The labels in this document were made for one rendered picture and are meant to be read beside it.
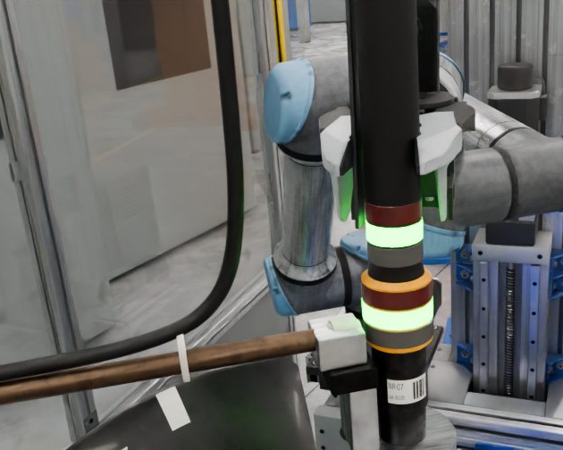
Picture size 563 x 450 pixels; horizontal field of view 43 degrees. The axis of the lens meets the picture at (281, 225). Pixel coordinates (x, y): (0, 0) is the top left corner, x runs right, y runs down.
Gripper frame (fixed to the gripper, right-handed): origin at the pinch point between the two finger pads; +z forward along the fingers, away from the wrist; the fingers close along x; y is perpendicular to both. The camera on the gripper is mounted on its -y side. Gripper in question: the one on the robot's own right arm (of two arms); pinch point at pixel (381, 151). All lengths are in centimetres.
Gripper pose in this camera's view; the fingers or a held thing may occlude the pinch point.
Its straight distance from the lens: 40.5
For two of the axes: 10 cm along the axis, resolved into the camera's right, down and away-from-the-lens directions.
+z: -2.5, 3.4, -9.1
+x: -9.6, 0.0, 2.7
